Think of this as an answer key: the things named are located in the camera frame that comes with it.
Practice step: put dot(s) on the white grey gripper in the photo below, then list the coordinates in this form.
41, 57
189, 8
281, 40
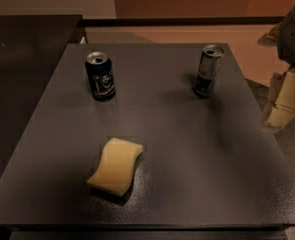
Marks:
293, 40

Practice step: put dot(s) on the dark blue pepsi can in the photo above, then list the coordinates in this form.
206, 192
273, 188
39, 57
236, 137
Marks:
100, 75

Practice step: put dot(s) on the yellow sponge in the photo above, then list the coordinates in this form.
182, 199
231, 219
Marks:
115, 170

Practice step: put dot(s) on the dark side counter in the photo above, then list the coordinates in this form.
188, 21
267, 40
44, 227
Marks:
30, 49

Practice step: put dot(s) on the silver redbull can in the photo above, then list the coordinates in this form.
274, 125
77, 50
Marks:
208, 71

